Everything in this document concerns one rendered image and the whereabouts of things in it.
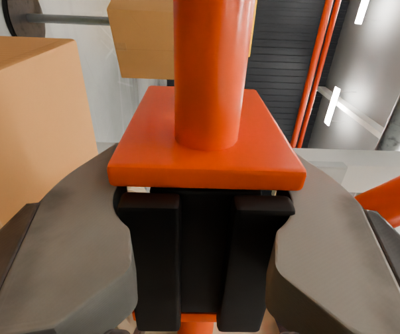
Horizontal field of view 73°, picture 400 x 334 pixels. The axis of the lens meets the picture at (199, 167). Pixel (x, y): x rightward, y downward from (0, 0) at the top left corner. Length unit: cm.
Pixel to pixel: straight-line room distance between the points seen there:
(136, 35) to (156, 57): 16
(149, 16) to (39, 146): 139
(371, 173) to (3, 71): 145
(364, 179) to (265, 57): 974
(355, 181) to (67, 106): 137
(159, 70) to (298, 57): 982
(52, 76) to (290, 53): 1105
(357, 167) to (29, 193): 136
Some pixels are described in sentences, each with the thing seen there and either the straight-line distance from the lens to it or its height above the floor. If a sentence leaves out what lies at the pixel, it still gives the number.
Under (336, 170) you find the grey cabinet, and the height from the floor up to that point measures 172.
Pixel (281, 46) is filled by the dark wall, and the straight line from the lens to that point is 1111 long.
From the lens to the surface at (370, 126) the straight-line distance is 873.
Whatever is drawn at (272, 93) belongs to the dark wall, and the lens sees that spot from 1145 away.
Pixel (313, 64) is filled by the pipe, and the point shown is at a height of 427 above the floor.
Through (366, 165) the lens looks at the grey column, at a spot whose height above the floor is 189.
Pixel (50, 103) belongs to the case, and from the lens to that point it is 27.
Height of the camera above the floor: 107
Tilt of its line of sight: 2 degrees up
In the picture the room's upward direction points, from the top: 92 degrees clockwise
